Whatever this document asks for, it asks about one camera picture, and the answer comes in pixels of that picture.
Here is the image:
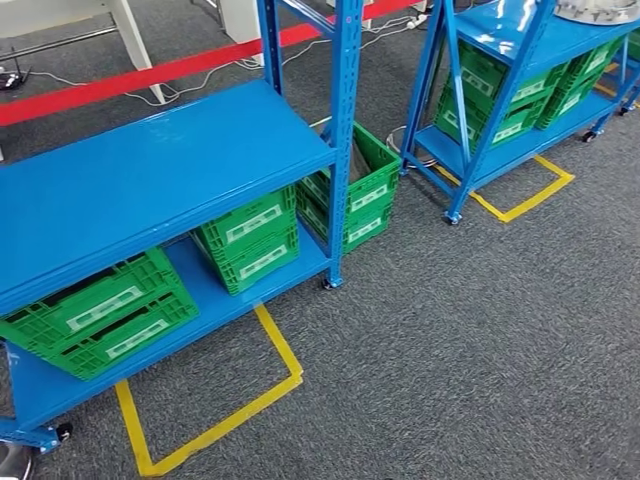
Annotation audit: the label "white floor cable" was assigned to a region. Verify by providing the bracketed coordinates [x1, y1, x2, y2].
[359, 16, 416, 51]
[20, 39, 341, 109]

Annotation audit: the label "red barrier belt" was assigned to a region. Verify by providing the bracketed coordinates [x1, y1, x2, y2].
[0, 0, 426, 128]

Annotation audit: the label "blue metal shelf rack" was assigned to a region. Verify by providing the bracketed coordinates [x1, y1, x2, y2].
[617, 49, 640, 119]
[398, 0, 640, 227]
[0, 0, 365, 457]

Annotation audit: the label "yellow floor tape outline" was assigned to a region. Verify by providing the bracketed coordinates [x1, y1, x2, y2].
[432, 154, 576, 225]
[115, 303, 305, 480]

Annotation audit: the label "silver wheel hubcap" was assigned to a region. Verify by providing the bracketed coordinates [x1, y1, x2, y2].
[553, 0, 640, 26]

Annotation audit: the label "black router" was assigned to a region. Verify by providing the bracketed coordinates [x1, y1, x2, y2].
[0, 56, 32, 92]

